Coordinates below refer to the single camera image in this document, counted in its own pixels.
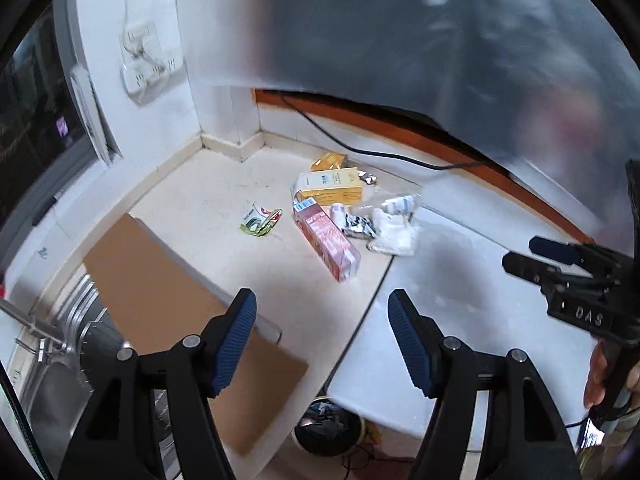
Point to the dark round trash bin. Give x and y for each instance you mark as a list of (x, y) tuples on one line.
[(325, 430)]

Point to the brown cardboard sheet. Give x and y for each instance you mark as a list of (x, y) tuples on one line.
[(150, 285)]

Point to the crumpled green white wrapper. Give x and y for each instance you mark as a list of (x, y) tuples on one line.
[(260, 217)]

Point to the person's right hand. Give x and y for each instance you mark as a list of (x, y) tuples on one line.
[(595, 375)]

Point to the stainless steel faucet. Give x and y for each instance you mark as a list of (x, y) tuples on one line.
[(25, 317)]

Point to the orange wooden window frame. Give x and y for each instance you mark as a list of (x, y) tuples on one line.
[(395, 135)]

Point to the black window track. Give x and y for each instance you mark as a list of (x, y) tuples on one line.
[(320, 105)]

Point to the lit phone screen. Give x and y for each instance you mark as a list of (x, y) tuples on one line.
[(590, 432)]

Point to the clear plastic bottle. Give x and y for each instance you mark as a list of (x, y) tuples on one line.
[(400, 203)]

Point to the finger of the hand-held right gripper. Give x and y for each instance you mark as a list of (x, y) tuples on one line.
[(555, 250), (530, 267)]

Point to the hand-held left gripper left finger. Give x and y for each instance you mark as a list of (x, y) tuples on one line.
[(235, 340)]

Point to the translucent plastic sheet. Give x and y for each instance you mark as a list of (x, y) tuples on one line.
[(400, 35)]

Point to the silver foil wrapper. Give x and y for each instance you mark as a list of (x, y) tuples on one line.
[(367, 177)]

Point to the yellow white box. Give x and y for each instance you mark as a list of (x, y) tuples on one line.
[(332, 187)]

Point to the pink carton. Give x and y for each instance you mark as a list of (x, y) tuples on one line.
[(327, 237)]

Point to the stainless steel sink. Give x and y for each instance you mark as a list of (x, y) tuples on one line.
[(50, 400)]

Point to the clear plastic bag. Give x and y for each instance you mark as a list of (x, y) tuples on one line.
[(395, 232)]

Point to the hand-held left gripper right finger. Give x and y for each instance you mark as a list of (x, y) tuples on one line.
[(407, 345)]

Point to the black white printed wrapper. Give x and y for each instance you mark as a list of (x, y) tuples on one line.
[(357, 225)]

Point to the dark glass window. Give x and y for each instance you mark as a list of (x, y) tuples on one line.
[(30, 100)]

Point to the small white tube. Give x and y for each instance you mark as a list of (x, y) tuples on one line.
[(337, 210)]

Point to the white wall socket strip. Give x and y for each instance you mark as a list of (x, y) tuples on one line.
[(150, 71)]

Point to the yellow snack packet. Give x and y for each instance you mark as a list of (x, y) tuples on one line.
[(330, 161)]

